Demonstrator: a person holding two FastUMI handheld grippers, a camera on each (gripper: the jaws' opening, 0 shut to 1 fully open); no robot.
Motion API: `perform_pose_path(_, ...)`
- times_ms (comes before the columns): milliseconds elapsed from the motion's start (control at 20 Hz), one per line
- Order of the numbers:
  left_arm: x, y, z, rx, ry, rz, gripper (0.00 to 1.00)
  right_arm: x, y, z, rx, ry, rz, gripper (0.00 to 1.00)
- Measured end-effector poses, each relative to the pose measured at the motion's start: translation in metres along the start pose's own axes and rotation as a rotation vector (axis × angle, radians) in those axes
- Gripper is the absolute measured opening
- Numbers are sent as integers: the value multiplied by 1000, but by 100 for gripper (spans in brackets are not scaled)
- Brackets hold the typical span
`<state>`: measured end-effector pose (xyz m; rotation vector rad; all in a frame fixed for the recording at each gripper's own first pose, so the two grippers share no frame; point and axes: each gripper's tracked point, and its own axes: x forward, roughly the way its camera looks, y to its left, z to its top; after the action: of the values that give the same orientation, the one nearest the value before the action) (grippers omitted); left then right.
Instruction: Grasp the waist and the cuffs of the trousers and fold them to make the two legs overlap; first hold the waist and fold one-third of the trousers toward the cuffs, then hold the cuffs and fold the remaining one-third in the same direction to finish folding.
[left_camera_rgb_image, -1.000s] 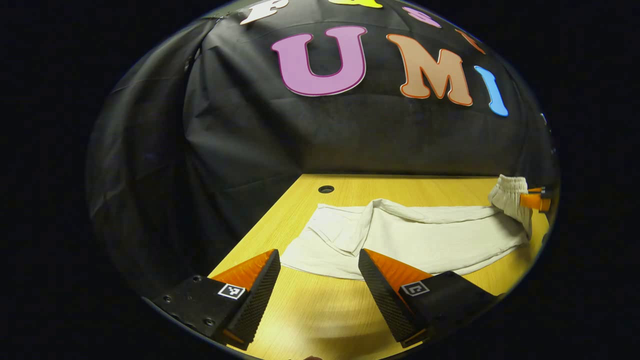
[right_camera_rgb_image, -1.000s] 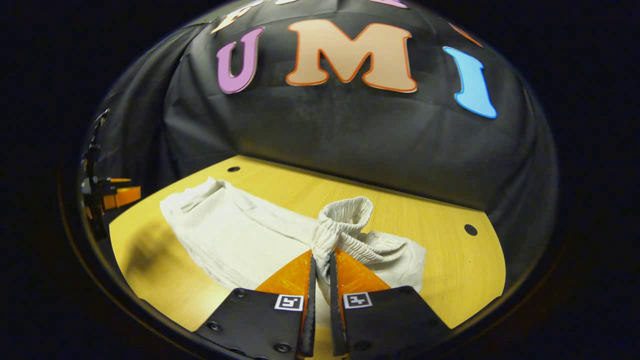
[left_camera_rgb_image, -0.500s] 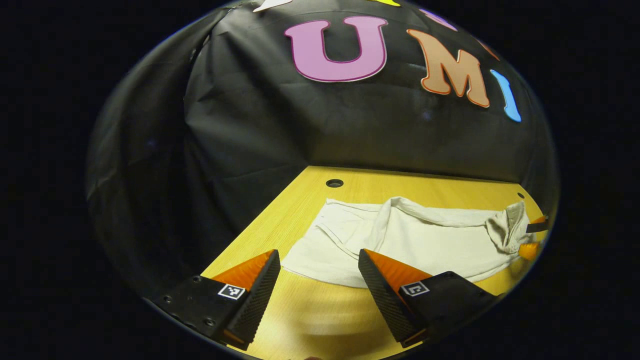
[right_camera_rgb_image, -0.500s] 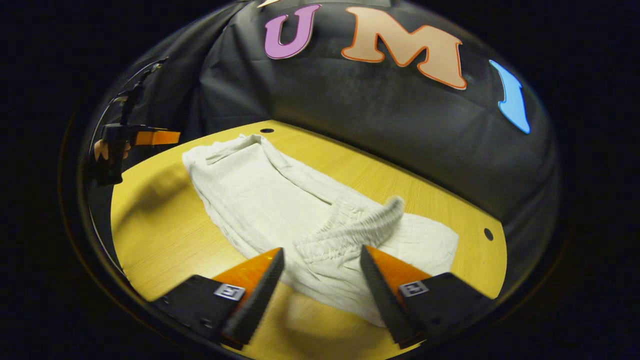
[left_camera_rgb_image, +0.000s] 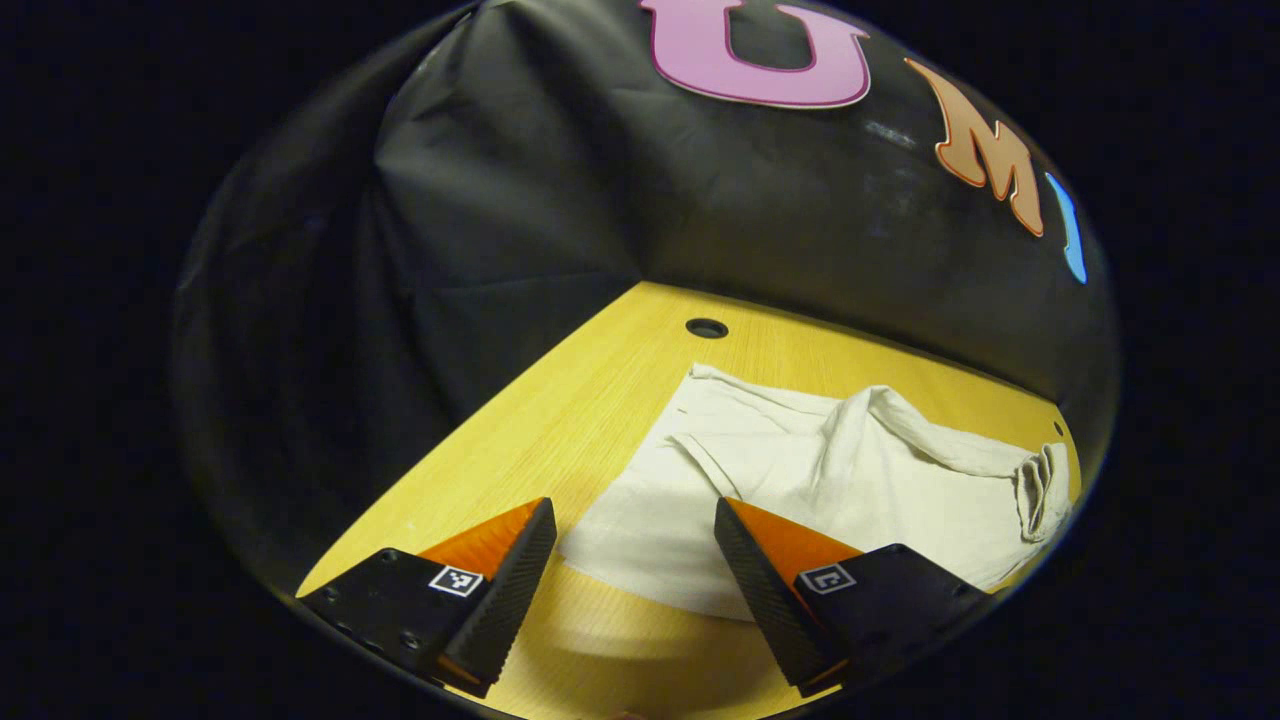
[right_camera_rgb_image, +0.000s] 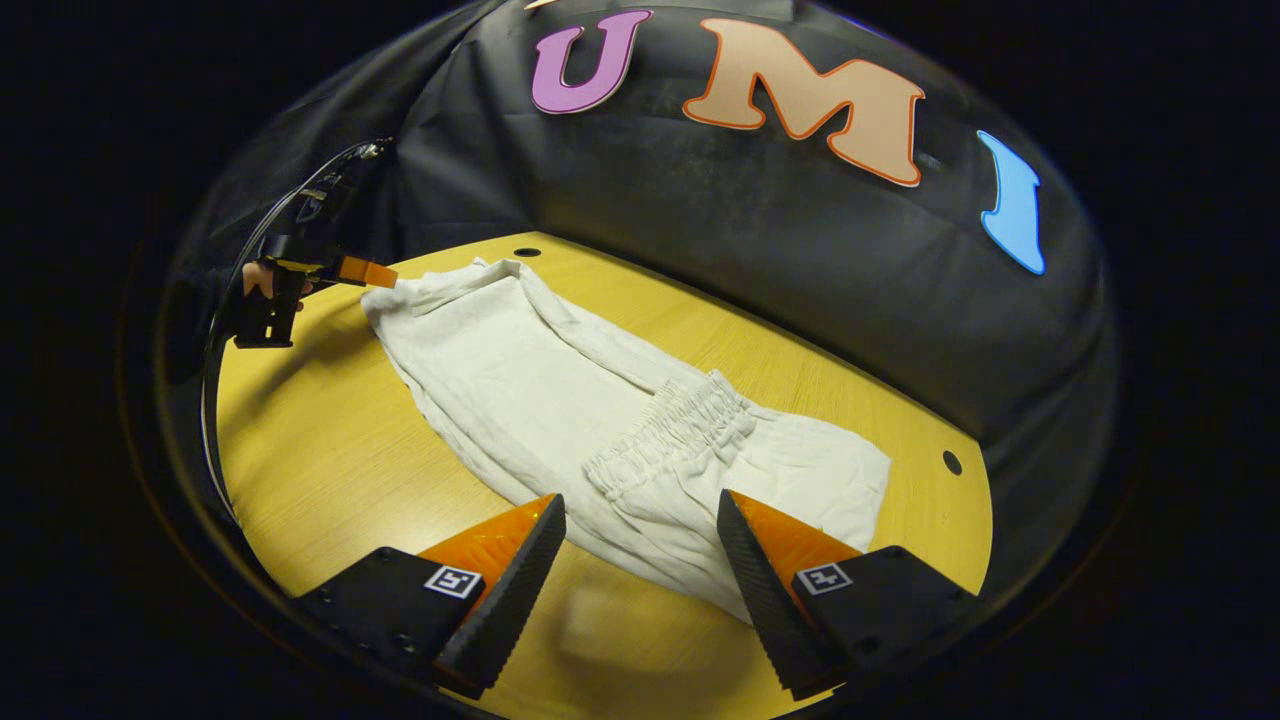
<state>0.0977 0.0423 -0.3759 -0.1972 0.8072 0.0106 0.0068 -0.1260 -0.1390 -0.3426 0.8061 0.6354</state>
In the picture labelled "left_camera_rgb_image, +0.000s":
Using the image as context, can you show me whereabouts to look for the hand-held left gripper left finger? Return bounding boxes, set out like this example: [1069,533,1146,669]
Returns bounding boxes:
[298,497,558,699]

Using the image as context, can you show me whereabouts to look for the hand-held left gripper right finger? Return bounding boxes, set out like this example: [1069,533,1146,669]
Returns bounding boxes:
[713,496,993,699]

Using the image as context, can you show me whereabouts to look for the black backdrop cloth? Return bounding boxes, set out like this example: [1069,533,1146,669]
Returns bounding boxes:
[172,0,1119,601]

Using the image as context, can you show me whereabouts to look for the white jeans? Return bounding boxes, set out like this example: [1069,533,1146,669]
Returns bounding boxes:
[559,362,1074,623]

